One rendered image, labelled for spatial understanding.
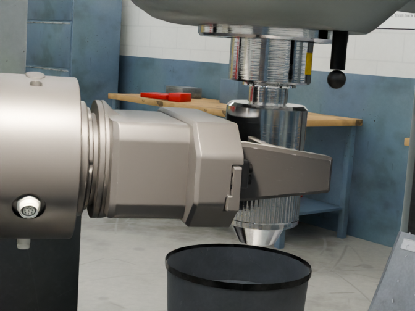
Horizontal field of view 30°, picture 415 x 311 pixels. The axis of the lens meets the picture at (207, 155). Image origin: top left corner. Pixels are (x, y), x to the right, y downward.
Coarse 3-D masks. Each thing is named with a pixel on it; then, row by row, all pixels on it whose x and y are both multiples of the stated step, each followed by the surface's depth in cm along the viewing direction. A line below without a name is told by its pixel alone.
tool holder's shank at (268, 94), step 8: (248, 88) 45; (256, 88) 44; (264, 88) 44; (272, 88) 44; (280, 88) 44; (248, 96) 44; (256, 96) 44; (264, 96) 44; (272, 96) 44; (280, 96) 44; (272, 104) 44; (280, 104) 44
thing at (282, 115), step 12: (228, 108) 44; (240, 108) 43; (252, 108) 43; (264, 108) 43; (276, 108) 43; (288, 108) 43; (300, 108) 43; (240, 120) 43; (252, 120) 43; (264, 120) 43; (276, 120) 43; (288, 120) 43; (300, 120) 43
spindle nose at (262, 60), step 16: (240, 48) 43; (256, 48) 42; (272, 48) 42; (288, 48) 42; (304, 48) 43; (240, 64) 43; (256, 64) 42; (272, 64) 42; (288, 64) 42; (304, 64) 43; (240, 80) 43; (256, 80) 42; (272, 80) 42; (288, 80) 42; (304, 80) 43
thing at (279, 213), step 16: (240, 128) 43; (256, 128) 43; (272, 128) 43; (288, 128) 43; (304, 128) 44; (272, 144) 43; (288, 144) 43; (304, 144) 45; (240, 208) 44; (256, 208) 43; (272, 208) 43; (288, 208) 44; (240, 224) 44; (256, 224) 43; (272, 224) 44; (288, 224) 44
